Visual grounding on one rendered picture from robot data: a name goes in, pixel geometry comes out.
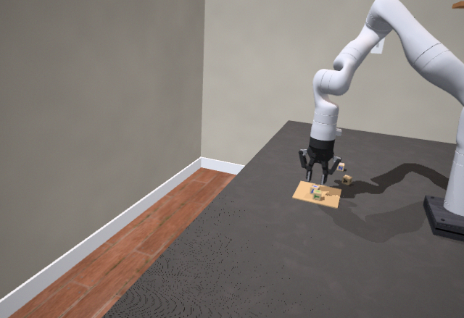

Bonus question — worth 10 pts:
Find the beige mat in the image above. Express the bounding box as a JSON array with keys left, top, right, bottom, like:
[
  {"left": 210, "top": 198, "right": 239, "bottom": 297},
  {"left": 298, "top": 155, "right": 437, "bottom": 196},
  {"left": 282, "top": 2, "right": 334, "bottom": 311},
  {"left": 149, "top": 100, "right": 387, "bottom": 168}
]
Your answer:
[{"left": 292, "top": 181, "right": 341, "bottom": 209}]

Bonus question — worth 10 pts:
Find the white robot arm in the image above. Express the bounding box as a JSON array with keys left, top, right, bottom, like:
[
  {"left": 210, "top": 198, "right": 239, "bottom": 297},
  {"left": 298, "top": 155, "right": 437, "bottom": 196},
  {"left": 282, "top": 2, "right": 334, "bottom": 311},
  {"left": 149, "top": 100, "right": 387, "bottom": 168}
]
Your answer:
[{"left": 310, "top": 0, "right": 464, "bottom": 216}]

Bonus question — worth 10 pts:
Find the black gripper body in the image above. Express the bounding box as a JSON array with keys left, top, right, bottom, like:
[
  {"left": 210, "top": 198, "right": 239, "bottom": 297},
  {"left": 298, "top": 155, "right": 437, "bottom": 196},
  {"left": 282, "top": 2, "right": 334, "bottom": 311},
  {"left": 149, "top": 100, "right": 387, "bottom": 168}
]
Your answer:
[{"left": 307, "top": 136, "right": 335, "bottom": 164}]

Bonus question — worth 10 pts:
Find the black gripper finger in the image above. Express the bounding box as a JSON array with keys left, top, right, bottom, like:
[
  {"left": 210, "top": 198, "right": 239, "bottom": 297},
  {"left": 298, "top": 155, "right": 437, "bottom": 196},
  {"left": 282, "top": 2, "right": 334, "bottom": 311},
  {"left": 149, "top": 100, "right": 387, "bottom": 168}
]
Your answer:
[
  {"left": 299, "top": 148, "right": 317, "bottom": 182},
  {"left": 320, "top": 154, "right": 342, "bottom": 185}
]

